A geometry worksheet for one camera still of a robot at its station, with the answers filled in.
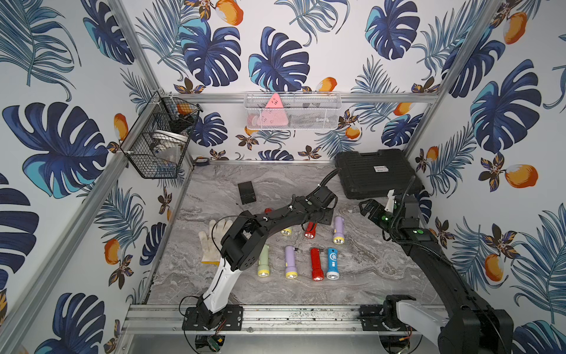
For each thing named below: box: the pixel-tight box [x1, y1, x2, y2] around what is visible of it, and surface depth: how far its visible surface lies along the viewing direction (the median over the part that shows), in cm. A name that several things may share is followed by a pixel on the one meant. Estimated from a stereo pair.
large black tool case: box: [334, 148, 425, 200], surface depth 112 cm
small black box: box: [237, 180, 257, 206], surface depth 105 cm
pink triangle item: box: [257, 92, 289, 127], surface depth 92 cm
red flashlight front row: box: [310, 247, 326, 282], surface depth 85 cm
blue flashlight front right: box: [326, 247, 340, 281], surface depth 86 cm
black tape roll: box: [195, 156, 211, 167], surface depth 124 cm
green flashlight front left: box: [257, 244, 271, 278], surface depth 85 cm
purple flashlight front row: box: [284, 245, 299, 280], surface depth 86 cm
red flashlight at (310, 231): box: [303, 221, 318, 239], surface depth 94 cm
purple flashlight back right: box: [333, 215, 345, 245], surface depth 94 cm
